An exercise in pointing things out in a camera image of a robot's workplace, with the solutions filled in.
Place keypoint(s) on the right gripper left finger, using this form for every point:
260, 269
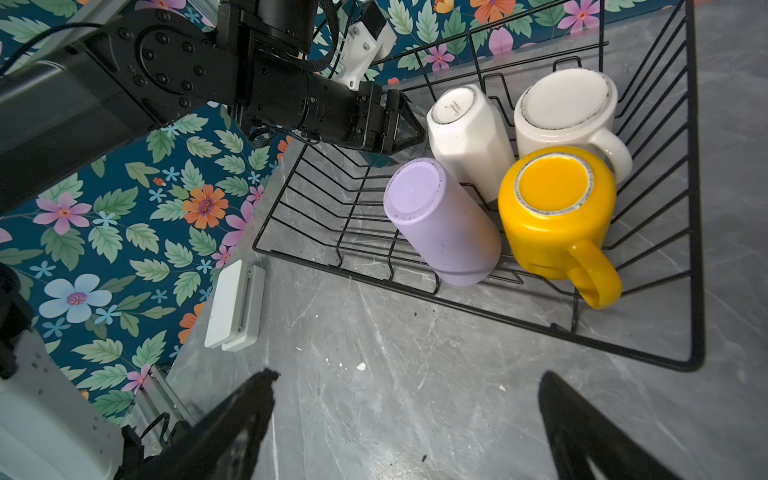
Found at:
225, 444

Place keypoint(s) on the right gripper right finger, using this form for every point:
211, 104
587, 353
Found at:
582, 440

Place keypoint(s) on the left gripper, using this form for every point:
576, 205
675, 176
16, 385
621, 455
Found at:
284, 95

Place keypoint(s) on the cream white octagonal mug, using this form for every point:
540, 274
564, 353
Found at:
467, 135

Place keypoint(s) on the lilac plastic cup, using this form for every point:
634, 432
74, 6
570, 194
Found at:
442, 222

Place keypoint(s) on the white mug red interior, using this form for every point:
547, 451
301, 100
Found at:
572, 107

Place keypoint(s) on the yellow plastic mug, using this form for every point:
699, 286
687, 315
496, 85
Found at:
556, 205

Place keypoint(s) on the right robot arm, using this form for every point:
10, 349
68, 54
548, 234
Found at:
49, 431

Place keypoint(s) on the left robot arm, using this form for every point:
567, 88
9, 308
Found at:
144, 71

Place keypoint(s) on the white box left side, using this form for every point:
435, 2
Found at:
235, 316

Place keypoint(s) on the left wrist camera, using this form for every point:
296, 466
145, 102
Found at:
367, 41

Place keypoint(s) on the black wire dish rack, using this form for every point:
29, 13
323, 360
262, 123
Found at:
329, 213

